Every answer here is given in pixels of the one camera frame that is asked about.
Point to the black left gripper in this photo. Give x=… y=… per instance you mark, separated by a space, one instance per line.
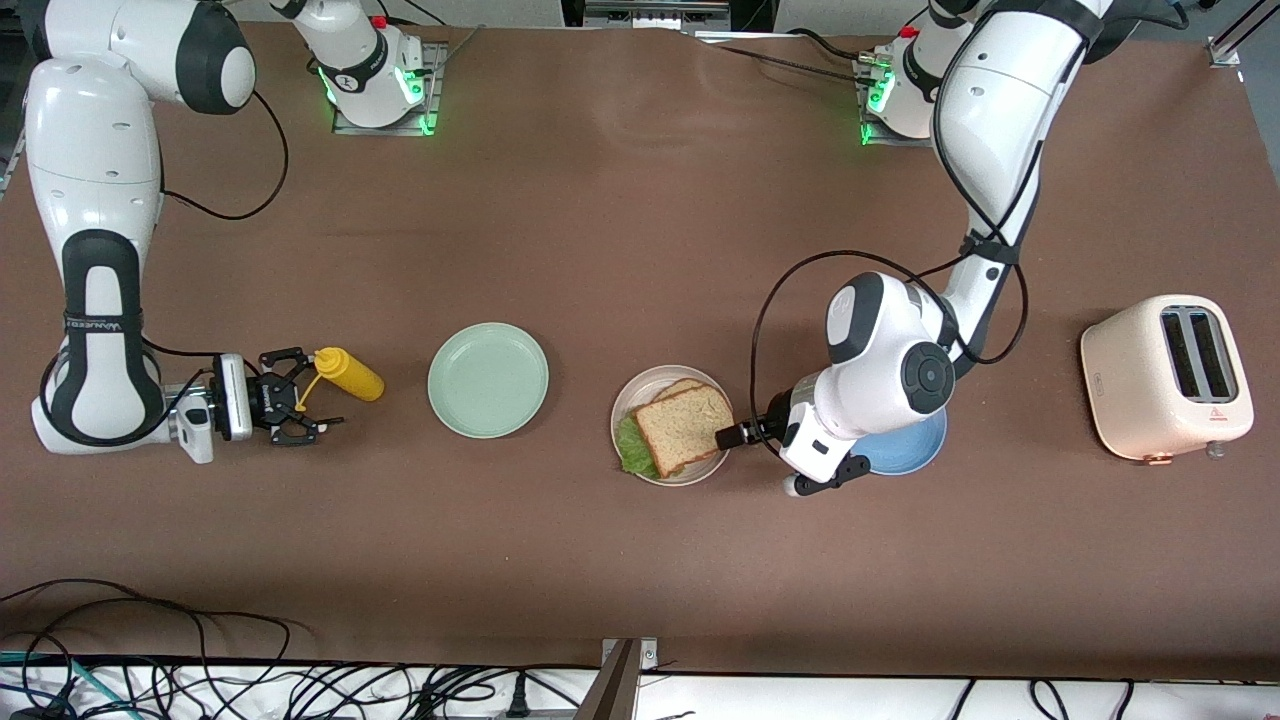
x=764 y=431

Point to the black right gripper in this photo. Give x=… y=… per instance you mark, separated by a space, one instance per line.
x=266 y=399

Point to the brown bread slice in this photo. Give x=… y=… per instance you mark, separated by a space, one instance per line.
x=680 y=385
x=685 y=430

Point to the yellow mustard squeeze bottle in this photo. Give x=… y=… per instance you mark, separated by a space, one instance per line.
x=350 y=375

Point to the green lettuce leaf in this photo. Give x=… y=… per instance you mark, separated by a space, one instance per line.
x=630 y=450

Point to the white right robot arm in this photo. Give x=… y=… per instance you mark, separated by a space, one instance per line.
x=95 y=150

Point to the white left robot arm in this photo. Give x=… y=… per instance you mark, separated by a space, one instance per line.
x=1000 y=110

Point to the beige plate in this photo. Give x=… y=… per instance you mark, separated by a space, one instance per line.
x=640 y=385

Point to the blue plate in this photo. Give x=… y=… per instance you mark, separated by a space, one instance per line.
x=915 y=450

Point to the green plate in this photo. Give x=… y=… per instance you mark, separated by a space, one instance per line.
x=487 y=380

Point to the aluminium profile bar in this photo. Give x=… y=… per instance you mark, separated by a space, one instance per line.
x=612 y=690

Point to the grey power strip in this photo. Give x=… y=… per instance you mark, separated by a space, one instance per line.
x=550 y=714

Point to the black power plug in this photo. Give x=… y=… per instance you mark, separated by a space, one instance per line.
x=518 y=700

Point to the cream white toaster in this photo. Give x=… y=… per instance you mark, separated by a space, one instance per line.
x=1130 y=400

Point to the black equipment rack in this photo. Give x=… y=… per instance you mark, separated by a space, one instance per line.
x=745 y=12

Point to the small metal corner bracket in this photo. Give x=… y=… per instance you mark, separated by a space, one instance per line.
x=650 y=655

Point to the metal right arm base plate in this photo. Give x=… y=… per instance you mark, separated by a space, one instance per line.
x=434 y=100

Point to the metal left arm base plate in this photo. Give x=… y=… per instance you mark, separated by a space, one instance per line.
x=900 y=144

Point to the grey metal side rail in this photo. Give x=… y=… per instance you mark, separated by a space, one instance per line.
x=10 y=165

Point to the aluminium frame corner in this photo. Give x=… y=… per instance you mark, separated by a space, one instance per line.
x=1222 y=50

